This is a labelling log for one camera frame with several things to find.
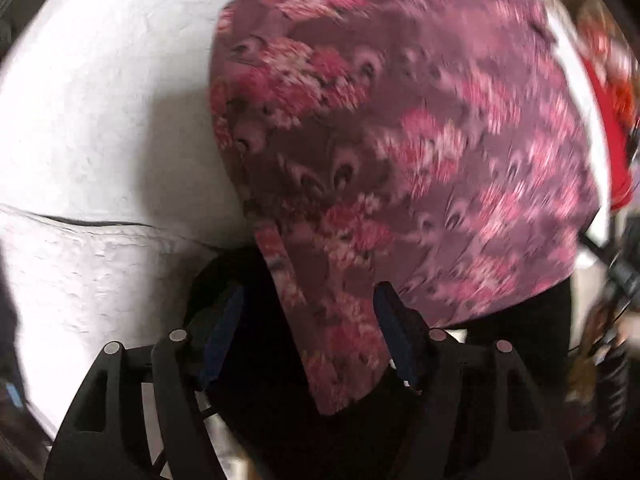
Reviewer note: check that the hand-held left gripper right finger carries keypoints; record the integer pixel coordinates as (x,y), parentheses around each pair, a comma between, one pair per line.
(395,330)

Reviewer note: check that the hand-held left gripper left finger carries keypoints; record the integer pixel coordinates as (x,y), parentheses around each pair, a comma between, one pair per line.
(222,332)

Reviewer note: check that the pink floral cloth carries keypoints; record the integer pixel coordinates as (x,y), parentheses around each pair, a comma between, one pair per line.
(400,135)

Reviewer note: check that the person's black pants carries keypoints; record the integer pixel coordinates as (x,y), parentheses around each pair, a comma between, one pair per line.
(280,410)

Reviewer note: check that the white quilted bedspread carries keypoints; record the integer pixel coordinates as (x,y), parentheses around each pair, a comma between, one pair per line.
(100,135)

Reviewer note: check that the plain red cloth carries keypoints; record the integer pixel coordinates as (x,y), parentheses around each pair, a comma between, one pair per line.
(607,130)

